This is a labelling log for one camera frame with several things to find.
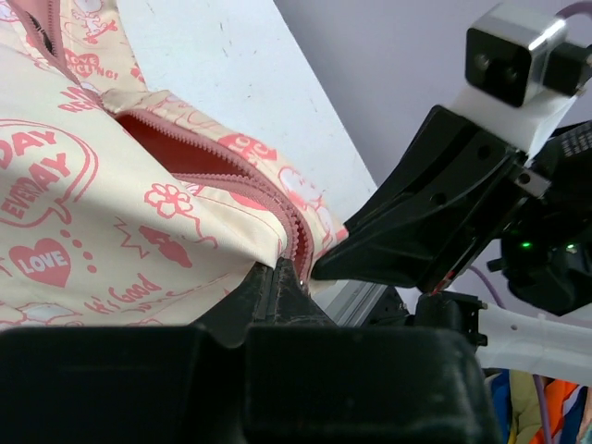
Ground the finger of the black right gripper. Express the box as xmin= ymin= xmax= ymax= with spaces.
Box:
xmin=312 ymin=191 xmax=481 ymax=290
xmin=346 ymin=105 xmax=513 ymax=241

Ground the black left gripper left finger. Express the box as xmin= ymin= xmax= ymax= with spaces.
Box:
xmin=1 ymin=265 xmax=278 ymax=443

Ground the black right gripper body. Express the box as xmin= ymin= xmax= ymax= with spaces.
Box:
xmin=429 ymin=120 xmax=591 ymax=316

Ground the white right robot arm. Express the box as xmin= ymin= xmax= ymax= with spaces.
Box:
xmin=312 ymin=105 xmax=591 ymax=385

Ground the pink cream printed hooded jacket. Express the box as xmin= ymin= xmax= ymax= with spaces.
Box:
xmin=1 ymin=1 xmax=348 ymax=329

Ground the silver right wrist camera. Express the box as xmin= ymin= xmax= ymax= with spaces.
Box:
xmin=464 ymin=3 xmax=591 ymax=107

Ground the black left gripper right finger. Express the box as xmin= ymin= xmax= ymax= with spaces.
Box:
xmin=242 ymin=261 xmax=501 ymax=443

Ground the colourful clothes pile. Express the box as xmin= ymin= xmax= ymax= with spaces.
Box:
xmin=485 ymin=369 xmax=591 ymax=444

